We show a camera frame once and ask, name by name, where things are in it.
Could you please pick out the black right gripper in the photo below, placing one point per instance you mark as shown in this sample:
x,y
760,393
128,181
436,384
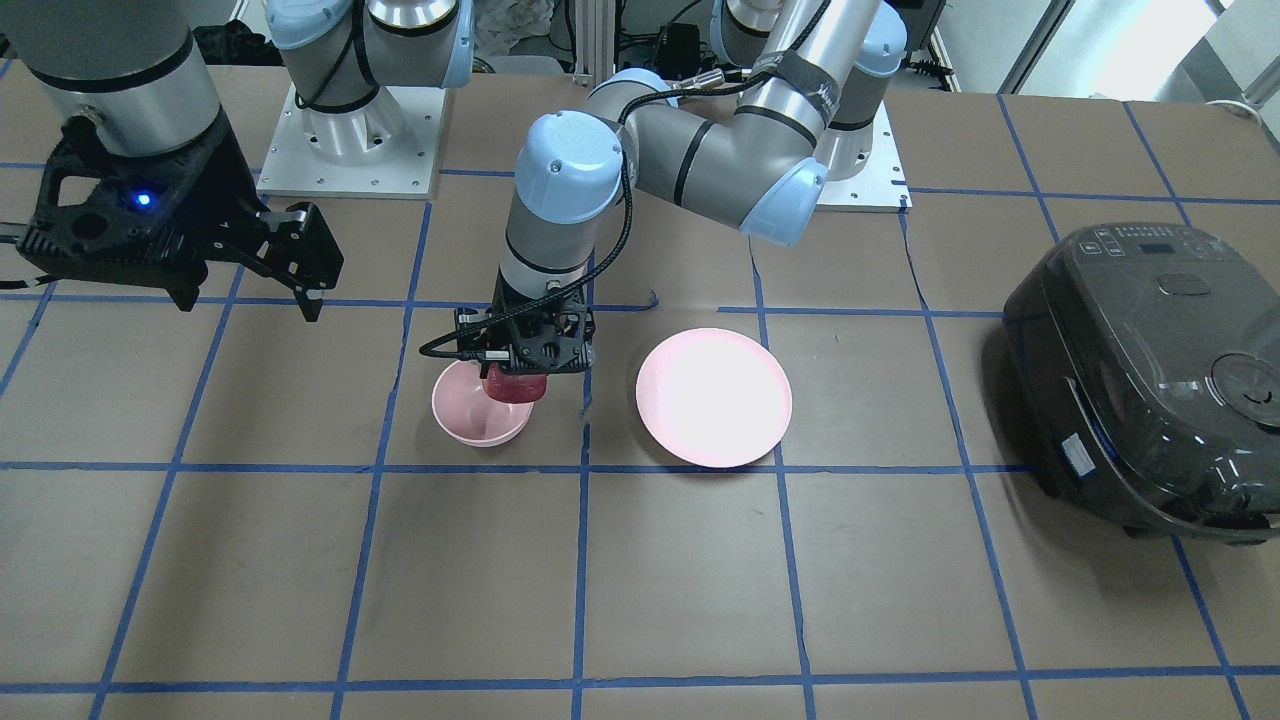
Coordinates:
x,y
222,185

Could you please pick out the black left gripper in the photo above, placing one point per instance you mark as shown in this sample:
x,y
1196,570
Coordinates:
x,y
517,375

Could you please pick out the red apple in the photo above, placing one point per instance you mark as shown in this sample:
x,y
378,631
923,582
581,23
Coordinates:
x,y
515,389

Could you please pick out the pink bowl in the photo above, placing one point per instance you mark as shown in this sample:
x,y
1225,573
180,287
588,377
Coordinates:
x,y
462,409

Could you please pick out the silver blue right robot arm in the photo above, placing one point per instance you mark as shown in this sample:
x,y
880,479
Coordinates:
x,y
144,72

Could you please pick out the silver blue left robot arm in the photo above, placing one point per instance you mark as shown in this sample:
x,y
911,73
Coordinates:
x,y
754,156

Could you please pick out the pink plate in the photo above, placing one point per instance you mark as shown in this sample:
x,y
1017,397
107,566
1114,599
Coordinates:
x,y
713,397

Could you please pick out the dark grey rice cooker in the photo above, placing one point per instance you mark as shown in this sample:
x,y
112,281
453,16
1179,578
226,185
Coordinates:
x,y
1147,353

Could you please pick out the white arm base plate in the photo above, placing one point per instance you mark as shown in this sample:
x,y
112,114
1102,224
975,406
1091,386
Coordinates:
x,y
388,150
865,173

